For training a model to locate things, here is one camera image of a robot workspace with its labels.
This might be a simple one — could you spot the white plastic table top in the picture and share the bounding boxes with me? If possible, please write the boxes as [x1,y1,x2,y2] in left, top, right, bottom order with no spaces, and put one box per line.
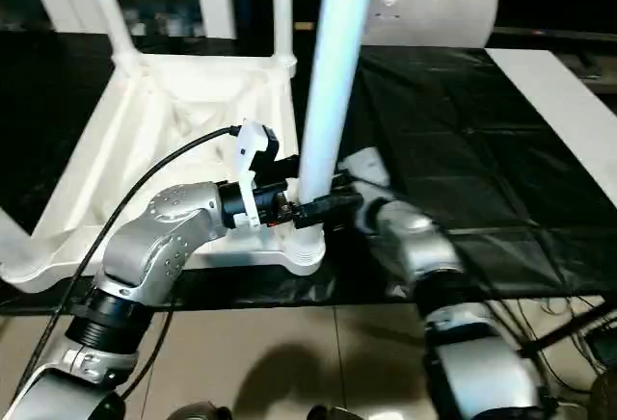
[0,52,329,294]

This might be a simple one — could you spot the black work mat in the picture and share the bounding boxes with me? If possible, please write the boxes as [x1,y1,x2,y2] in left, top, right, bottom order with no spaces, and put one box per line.
[0,30,617,307]

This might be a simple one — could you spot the grey pillow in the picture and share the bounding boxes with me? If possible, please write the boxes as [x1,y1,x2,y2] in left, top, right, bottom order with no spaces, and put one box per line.
[364,0,502,50]

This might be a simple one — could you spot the black left robot foot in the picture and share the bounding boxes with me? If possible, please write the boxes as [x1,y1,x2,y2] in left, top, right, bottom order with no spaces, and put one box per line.
[169,403,232,420]

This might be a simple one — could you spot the white flat panel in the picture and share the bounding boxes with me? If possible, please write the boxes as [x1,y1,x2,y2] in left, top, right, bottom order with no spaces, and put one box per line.
[487,49,617,209]

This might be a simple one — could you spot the black stand leg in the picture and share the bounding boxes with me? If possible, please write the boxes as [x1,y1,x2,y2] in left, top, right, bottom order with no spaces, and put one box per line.
[521,304,617,358]

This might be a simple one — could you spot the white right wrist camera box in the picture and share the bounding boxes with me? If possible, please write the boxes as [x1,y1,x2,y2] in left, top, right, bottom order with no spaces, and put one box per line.
[339,147,391,190]

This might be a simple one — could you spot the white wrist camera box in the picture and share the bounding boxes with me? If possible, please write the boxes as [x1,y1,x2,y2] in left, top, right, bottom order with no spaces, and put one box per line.
[234,121,281,228]
[339,147,391,190]

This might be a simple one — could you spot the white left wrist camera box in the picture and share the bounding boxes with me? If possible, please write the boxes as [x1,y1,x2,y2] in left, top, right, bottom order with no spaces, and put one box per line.
[234,121,281,228]

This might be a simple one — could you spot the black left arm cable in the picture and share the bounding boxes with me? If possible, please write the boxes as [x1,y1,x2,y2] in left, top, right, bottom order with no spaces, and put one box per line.
[29,126,242,402]

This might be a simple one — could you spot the thin floor cables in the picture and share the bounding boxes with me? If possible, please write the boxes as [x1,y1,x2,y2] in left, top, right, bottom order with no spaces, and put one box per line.
[482,295,617,382]

